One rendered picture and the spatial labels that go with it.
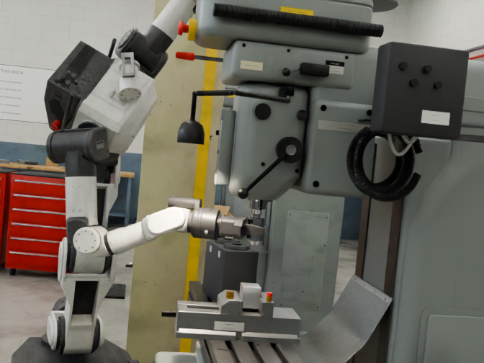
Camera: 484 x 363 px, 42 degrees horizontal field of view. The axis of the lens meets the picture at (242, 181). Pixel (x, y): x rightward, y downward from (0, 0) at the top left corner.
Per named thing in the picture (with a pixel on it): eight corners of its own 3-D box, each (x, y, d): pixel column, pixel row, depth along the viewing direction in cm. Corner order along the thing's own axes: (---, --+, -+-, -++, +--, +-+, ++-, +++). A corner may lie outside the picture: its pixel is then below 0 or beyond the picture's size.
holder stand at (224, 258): (220, 306, 208) (225, 246, 207) (202, 290, 228) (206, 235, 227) (253, 306, 212) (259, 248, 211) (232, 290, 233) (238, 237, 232)
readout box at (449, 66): (382, 131, 144) (392, 39, 143) (368, 132, 153) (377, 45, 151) (463, 140, 147) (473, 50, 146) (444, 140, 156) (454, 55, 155)
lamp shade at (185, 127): (171, 141, 166) (173, 118, 166) (193, 143, 171) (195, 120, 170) (187, 142, 161) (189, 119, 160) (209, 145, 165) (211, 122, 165)
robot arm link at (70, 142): (50, 177, 183) (50, 131, 183) (68, 178, 191) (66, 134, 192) (86, 176, 180) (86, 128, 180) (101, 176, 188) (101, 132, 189)
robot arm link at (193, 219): (199, 237, 176) (160, 232, 178) (206, 240, 187) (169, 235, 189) (204, 197, 178) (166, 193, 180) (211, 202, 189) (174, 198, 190)
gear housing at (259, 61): (231, 76, 163) (235, 37, 163) (220, 84, 187) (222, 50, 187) (353, 90, 169) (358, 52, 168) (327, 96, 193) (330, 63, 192)
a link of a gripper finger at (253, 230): (263, 237, 177) (242, 234, 178) (265, 225, 177) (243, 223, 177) (263, 238, 175) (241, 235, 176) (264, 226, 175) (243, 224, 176)
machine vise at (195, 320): (175, 337, 170) (178, 297, 170) (174, 322, 185) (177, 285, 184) (300, 344, 174) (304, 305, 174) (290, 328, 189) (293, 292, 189)
